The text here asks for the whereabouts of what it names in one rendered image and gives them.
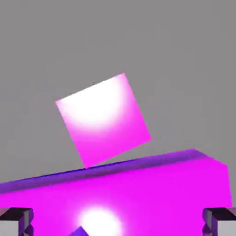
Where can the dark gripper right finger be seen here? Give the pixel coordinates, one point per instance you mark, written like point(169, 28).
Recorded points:
point(219, 219)

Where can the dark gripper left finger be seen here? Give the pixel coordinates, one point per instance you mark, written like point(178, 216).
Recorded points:
point(15, 219)

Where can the small purple cube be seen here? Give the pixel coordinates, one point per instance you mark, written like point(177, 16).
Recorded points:
point(79, 232)

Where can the small magenta cube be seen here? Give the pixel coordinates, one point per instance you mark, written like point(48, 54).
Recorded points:
point(103, 119)

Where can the large magenta box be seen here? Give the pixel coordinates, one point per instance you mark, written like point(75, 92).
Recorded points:
point(140, 191)

